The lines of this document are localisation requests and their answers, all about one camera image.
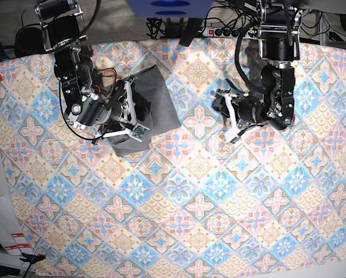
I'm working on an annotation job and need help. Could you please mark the white power strip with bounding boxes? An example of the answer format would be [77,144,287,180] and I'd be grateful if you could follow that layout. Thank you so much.
[201,27,257,39]

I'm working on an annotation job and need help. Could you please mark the patterned tile tablecloth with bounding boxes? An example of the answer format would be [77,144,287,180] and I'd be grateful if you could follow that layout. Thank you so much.
[0,39,346,277]

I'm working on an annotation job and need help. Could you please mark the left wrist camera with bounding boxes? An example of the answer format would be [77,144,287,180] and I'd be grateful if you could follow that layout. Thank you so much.
[224,128,241,143]

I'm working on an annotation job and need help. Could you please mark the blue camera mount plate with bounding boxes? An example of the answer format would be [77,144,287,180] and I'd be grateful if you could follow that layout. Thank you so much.
[126,0,214,19]

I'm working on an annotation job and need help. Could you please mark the black round weight disc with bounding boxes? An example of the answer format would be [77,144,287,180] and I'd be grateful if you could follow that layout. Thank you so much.
[14,24,45,58]

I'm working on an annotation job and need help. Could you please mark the blue orange clamp bottom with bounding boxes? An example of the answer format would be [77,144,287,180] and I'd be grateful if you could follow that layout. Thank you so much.
[20,253,46,264]

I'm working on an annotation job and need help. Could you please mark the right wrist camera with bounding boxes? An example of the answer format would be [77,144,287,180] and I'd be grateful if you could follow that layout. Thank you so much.
[130,123,150,142]

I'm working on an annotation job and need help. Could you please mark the black centre post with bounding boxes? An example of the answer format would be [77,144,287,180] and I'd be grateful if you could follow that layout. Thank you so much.
[179,18,203,47]

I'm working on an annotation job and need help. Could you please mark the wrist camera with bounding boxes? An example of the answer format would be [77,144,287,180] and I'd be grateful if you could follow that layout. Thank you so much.
[224,128,241,143]
[130,123,150,142]

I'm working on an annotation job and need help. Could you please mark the white box with labels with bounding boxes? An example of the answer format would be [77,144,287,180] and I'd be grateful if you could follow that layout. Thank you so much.
[0,196,35,271]

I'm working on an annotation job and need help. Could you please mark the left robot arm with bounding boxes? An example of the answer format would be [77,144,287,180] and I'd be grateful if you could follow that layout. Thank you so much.
[212,1,302,143]

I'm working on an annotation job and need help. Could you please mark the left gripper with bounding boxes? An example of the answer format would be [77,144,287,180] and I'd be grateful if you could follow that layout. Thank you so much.
[212,91,270,136]

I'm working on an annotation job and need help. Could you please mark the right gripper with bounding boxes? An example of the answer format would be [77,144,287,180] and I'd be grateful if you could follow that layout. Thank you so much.
[93,75,153,145]

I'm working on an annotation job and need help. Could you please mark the grey T-shirt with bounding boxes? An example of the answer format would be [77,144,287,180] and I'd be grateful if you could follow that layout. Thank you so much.
[107,65,181,157]

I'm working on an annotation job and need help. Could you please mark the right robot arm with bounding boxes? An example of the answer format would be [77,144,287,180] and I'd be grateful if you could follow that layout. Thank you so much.
[35,1,150,144]

